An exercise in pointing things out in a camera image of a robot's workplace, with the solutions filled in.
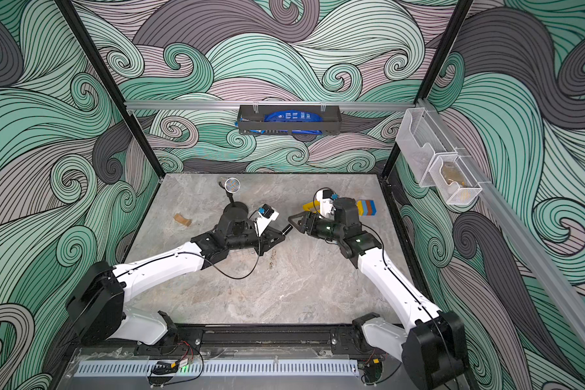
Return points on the black lipstick tube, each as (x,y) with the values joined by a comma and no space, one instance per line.
(286,230)

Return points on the yellow triangle toy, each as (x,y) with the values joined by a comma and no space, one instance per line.
(313,206)

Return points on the aluminium rail right wall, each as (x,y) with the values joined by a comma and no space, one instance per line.
(561,293)

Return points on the aluminium rail back wall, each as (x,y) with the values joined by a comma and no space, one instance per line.
(233,105)

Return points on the multicolour block stack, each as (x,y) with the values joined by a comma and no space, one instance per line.
(366,208)

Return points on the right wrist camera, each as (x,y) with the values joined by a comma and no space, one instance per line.
(324,203)

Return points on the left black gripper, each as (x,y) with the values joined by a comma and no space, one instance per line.
(266,240)

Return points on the clear wall bin small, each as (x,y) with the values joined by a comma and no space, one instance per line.
(452,181)

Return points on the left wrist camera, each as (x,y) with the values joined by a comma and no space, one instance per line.
(266,215)

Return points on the aluminium rail wall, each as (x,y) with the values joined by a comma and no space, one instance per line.
(561,293)
(233,105)

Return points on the clear wall bin large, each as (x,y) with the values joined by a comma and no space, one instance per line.
(422,142)

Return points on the blue item in tray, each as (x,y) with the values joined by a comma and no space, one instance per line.
(292,116)

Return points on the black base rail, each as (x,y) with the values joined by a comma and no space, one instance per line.
(273,336)

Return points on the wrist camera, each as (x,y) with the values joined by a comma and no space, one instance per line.
(266,215)
(324,203)

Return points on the black wall tray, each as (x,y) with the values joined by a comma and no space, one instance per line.
(250,121)

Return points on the white slotted cable duct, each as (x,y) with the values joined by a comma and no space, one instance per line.
(224,367)

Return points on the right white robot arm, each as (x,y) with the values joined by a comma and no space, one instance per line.
(411,306)

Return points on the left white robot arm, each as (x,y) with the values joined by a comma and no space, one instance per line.
(99,306)

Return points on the brown wooden block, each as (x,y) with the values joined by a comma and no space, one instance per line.
(180,219)

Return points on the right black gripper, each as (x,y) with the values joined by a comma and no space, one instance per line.
(309,223)

